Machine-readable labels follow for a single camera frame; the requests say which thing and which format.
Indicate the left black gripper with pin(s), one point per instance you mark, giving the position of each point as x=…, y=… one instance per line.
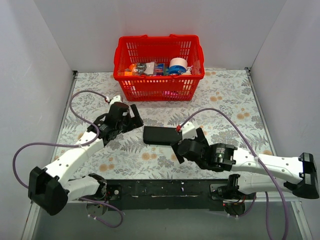
x=130, y=120

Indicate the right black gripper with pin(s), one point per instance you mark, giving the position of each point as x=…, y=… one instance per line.
x=176, y=147

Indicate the black zippered tool case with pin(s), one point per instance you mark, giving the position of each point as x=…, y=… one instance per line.
x=161, y=136

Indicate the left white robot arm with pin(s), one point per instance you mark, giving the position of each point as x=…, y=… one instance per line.
x=62, y=169

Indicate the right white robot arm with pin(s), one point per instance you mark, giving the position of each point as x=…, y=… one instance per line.
x=250, y=173

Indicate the orange small box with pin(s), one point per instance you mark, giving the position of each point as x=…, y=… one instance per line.
x=128, y=72

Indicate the floral patterned table mat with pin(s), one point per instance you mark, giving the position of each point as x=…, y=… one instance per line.
x=223, y=105

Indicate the colourful packaged item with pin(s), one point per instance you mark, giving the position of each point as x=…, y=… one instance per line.
x=160, y=69

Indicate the white tape roll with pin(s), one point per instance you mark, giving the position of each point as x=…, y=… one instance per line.
x=177, y=66

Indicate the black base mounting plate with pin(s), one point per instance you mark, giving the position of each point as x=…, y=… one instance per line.
x=162, y=194

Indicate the red plastic shopping basket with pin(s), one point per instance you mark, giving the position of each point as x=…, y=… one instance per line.
x=158, y=49

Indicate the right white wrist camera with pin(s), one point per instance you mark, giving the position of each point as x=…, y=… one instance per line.
x=188, y=130

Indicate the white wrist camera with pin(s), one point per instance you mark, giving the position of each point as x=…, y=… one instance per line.
x=115, y=99
x=188, y=130

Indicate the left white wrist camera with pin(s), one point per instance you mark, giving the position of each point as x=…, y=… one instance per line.
x=115, y=99

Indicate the aluminium frame rail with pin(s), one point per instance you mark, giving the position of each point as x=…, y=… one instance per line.
x=275, y=197

